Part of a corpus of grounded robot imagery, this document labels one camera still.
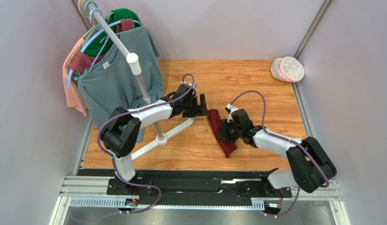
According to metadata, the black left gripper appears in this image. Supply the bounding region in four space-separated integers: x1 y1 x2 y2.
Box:
182 94 209 118

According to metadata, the dark red cloth napkin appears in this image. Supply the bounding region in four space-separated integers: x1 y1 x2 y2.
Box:
208 109 237 158

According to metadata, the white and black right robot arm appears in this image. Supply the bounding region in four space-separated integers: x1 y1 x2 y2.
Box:
217 105 337 193

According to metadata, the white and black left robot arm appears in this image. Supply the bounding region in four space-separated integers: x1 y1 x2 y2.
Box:
98 82 209 183

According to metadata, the silver and white clothes rack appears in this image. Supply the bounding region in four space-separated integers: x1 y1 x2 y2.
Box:
78 0 194 161

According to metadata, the white and pink mesh bag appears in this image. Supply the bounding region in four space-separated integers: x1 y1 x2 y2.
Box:
271 56 305 83

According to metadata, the blue-grey t-shirt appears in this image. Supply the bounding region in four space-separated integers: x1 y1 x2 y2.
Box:
77 26 164 128

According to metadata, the green t-shirt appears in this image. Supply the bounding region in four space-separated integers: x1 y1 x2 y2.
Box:
82 8 142 57

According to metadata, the pink t-shirt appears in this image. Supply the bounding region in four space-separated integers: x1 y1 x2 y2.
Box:
62 37 88 116

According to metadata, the dark red t-shirt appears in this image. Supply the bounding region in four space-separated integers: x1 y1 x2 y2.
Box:
69 19 135 75

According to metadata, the light blue clothes hanger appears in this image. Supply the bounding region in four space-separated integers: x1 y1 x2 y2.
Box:
64 7 143 90

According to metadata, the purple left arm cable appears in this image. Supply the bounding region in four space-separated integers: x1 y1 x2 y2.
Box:
68 73 196 223

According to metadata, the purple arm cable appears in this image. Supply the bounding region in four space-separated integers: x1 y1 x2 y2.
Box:
68 73 196 223
229 90 331 218

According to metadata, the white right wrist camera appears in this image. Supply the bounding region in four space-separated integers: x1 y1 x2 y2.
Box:
225 104 239 122

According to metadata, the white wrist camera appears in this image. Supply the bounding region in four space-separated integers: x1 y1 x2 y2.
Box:
225 104 239 122
189 82 197 90

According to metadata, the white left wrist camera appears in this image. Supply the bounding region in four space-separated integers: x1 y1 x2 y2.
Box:
189 82 197 90

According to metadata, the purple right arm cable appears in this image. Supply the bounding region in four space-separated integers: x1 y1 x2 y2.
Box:
229 90 331 218

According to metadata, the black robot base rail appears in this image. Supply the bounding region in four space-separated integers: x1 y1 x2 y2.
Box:
76 168 325 216

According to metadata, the aluminium frame post right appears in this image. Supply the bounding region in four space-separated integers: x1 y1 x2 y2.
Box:
294 0 334 60

